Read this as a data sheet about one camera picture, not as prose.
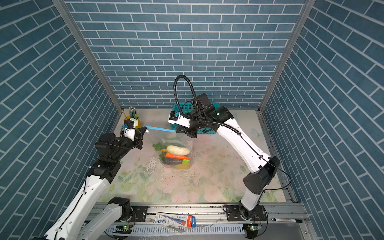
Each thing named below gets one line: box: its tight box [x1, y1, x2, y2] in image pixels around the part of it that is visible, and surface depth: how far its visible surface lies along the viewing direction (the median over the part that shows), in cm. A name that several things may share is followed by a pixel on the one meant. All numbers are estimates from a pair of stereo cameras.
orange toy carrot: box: [165, 152, 191, 160], surface depth 85 cm
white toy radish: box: [166, 145, 190, 156], surface depth 84 cm
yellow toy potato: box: [175, 162, 191, 170], surface depth 86 cm
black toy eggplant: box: [160, 157, 184, 165], surface depth 84 cm
